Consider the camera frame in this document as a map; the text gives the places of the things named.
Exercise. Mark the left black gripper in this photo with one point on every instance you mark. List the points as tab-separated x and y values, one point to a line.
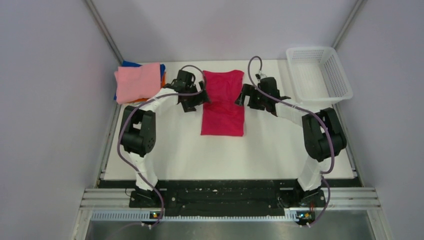
199	99

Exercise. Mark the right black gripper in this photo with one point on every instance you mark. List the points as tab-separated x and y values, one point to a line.
246	91

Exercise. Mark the magenta t shirt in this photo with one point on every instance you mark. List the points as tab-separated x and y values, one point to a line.
221	116

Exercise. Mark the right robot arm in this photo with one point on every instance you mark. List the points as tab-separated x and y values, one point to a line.
322	133

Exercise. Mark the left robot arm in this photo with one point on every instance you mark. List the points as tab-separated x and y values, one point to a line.
137	135

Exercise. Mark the white plastic basket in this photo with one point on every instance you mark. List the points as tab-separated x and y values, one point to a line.
317	75

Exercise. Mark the pink folded t shirt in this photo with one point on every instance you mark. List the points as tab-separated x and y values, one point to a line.
137	82

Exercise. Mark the blue folded t shirt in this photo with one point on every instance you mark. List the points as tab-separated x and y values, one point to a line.
132	63

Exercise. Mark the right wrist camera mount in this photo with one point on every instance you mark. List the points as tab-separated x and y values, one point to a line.
260	75

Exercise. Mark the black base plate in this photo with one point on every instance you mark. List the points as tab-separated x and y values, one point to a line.
227	198

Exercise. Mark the aluminium rail frame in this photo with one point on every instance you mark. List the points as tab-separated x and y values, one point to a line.
113	204

